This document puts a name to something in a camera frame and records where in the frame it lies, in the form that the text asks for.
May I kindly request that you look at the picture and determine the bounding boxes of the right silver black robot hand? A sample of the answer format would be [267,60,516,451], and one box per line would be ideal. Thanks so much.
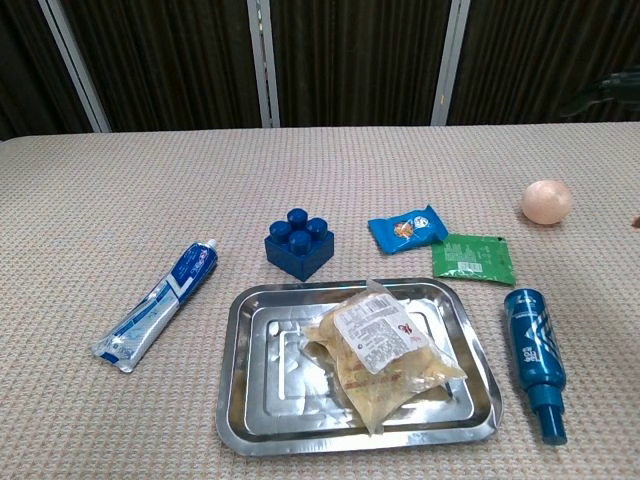
[559,69,640,229]

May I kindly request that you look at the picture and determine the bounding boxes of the clear bag of snacks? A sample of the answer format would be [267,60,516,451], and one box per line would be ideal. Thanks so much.
[302,279,469,436]

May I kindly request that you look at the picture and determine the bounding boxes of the stainless steel tray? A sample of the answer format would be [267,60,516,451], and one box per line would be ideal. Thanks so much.
[215,278,505,457]

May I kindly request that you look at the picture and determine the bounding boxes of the black pleated curtain panel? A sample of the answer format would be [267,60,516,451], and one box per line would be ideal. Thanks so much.
[0,0,95,142]
[59,0,265,133]
[272,0,454,128]
[446,0,640,126]

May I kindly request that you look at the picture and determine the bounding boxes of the pink peach ball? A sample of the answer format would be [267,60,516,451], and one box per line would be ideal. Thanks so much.
[521,179,574,225]

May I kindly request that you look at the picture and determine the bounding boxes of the green snack packet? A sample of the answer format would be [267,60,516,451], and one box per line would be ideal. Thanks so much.
[431,233,517,287]

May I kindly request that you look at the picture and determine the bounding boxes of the blue snack packet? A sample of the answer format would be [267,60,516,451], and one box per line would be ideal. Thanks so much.
[368,204,450,255]

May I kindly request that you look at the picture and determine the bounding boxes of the blue spray bottle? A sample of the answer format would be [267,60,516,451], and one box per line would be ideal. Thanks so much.
[503,288,569,446]

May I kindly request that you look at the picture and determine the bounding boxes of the blue plastic building block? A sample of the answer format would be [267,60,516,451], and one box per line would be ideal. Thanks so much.
[264,207,335,282]

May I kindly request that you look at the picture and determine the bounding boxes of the beige woven tablecloth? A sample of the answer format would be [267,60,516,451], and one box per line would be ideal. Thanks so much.
[0,121,640,480]

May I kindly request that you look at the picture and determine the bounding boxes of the blue white toothpaste tube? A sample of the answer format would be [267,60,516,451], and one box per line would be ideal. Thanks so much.
[91,238,220,374]

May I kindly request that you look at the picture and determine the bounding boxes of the grey metal partition post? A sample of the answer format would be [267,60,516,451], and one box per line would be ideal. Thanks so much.
[430,0,472,127]
[38,0,112,133]
[246,0,282,128]

